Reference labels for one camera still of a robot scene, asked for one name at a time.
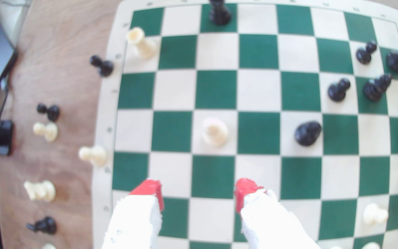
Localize green and white chess mat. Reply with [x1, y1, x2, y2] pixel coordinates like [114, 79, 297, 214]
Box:
[92, 0, 398, 249]

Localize white rook chess piece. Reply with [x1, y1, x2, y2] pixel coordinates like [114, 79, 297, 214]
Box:
[127, 27, 158, 59]

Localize white pawn chess piece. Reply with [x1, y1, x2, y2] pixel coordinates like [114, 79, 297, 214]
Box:
[32, 122, 59, 142]
[363, 203, 389, 226]
[78, 145, 108, 167]

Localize black pawn chess piece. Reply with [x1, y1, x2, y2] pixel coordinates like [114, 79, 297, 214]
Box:
[36, 103, 61, 122]
[355, 41, 378, 65]
[89, 55, 115, 77]
[328, 78, 351, 102]

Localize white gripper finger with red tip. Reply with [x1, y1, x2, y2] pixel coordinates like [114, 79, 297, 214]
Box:
[234, 178, 321, 249]
[102, 178, 165, 249]

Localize white bishop chess piece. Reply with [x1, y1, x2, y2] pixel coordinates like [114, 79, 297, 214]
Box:
[202, 118, 229, 147]

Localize black knight chess piece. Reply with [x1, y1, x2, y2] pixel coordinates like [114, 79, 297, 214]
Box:
[26, 216, 57, 235]

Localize black bishop on f2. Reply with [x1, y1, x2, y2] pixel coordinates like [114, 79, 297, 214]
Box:
[363, 73, 392, 102]

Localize black rook chess piece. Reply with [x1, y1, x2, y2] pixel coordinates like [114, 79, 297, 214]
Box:
[209, 0, 232, 26]

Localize black bishop chess piece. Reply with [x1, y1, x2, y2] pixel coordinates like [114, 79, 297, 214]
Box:
[294, 121, 322, 147]

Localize white knight chess piece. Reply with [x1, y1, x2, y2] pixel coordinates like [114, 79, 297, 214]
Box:
[24, 180, 56, 203]

